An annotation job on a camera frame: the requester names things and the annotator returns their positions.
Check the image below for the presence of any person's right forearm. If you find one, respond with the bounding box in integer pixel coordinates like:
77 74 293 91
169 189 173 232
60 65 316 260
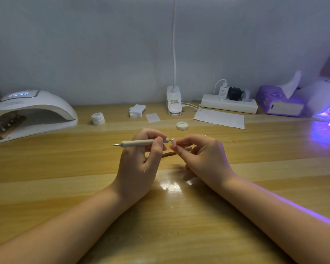
222 173 330 264

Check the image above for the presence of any small white gel jar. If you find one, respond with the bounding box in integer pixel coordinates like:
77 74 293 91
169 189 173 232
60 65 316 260
91 112 106 126

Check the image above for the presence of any white paper sheet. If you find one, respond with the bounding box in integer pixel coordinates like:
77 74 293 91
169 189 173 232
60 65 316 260
193 109 245 130

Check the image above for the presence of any white nail curing lamp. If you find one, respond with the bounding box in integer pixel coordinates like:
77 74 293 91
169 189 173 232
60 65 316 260
0 89 78 145

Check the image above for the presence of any single white cotton pad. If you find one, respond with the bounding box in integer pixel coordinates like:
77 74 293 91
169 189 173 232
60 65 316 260
145 113 161 124

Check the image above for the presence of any white charger plug with cable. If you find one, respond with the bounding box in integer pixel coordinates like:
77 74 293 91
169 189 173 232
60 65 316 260
213 79 229 100

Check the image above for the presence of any white tissue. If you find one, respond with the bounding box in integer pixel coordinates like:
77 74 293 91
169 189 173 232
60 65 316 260
276 70 302 99

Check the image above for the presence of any white nail dotting pen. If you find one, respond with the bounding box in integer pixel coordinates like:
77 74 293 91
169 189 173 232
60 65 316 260
112 138 173 147

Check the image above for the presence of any person's left forearm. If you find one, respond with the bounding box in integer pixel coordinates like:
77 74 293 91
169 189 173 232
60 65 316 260
0 186 128 264

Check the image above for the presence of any person's right hand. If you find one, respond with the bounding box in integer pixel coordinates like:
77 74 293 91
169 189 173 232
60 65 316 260
170 134 237 190

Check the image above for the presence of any black plug adapter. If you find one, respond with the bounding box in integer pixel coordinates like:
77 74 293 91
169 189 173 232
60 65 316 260
227 87 242 101

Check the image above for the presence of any person's left hand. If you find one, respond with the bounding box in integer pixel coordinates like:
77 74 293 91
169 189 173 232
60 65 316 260
110 128 168 211

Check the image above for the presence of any white gooseneck clip lamp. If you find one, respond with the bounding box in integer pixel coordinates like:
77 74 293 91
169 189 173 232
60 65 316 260
166 0 183 116

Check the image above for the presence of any nail lamp with purple light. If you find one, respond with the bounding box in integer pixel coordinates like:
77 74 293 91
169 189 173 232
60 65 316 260
296 76 330 122

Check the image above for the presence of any purple tissue box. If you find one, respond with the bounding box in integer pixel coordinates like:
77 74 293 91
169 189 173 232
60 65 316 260
256 85 306 117

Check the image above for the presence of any white power strip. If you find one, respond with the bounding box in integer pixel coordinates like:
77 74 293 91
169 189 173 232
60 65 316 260
200 93 259 115

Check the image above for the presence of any stack of white cotton pads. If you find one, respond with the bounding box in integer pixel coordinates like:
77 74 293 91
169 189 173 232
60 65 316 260
128 104 147 119

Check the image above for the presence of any white lamp cable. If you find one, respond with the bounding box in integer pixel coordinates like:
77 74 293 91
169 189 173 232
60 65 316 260
181 102 203 111

